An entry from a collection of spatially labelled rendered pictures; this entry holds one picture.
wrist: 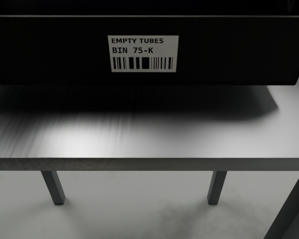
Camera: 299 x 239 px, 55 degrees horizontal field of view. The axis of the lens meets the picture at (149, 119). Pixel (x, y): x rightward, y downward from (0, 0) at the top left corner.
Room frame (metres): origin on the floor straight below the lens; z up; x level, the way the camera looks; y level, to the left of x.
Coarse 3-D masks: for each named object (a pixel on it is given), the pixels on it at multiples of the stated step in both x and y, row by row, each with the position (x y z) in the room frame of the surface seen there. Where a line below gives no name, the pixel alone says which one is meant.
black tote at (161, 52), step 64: (0, 0) 0.53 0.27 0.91; (64, 0) 0.53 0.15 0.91; (128, 0) 0.53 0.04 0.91; (192, 0) 0.53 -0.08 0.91; (256, 0) 0.53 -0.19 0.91; (0, 64) 0.37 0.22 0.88; (64, 64) 0.37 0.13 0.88; (128, 64) 0.37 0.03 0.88; (192, 64) 0.37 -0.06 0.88; (256, 64) 0.36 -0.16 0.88
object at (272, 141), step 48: (0, 96) 0.39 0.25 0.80; (48, 96) 0.39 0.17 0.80; (96, 96) 0.39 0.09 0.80; (144, 96) 0.39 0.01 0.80; (192, 96) 0.39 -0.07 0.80; (240, 96) 0.39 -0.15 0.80; (288, 96) 0.39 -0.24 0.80; (0, 144) 0.28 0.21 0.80; (48, 144) 0.28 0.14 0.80; (96, 144) 0.28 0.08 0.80; (144, 144) 0.28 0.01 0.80; (192, 144) 0.28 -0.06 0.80; (240, 144) 0.28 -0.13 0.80; (288, 144) 0.28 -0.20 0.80
